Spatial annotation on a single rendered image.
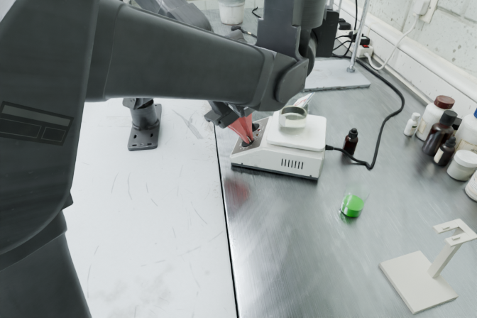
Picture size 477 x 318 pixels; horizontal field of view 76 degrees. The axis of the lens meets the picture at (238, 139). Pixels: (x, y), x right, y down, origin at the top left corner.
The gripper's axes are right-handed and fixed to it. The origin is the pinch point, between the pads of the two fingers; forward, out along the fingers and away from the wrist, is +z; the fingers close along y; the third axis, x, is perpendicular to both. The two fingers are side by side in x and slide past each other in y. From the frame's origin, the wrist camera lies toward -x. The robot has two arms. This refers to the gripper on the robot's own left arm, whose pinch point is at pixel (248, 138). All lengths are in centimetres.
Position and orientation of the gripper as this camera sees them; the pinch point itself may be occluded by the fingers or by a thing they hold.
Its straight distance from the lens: 67.0
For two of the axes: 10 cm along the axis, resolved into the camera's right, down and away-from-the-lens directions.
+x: -4.4, -2.2, 8.7
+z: 4.7, 7.7, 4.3
